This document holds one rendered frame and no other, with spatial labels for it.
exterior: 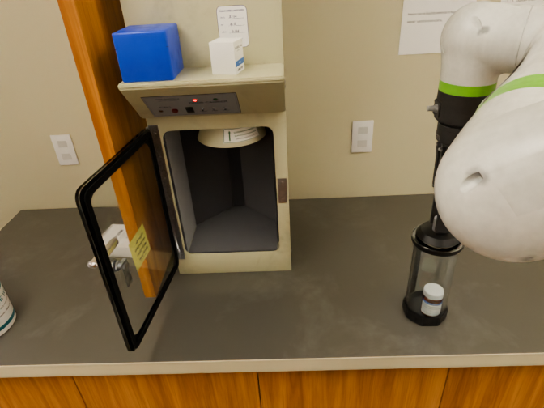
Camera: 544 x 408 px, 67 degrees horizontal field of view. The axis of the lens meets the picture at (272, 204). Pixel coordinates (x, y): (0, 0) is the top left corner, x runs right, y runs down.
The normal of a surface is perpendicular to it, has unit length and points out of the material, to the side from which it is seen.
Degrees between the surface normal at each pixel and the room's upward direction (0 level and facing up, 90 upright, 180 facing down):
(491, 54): 106
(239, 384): 90
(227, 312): 0
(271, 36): 90
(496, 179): 66
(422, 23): 90
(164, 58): 90
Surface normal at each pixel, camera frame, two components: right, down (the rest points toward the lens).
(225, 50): -0.26, 0.51
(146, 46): -0.01, 0.51
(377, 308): -0.05, -0.86
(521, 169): -0.73, -0.02
